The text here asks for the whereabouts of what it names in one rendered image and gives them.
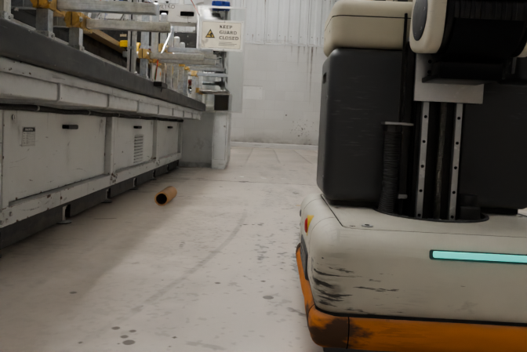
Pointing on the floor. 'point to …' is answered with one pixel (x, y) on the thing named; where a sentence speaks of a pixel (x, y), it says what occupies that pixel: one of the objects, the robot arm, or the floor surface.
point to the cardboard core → (165, 195)
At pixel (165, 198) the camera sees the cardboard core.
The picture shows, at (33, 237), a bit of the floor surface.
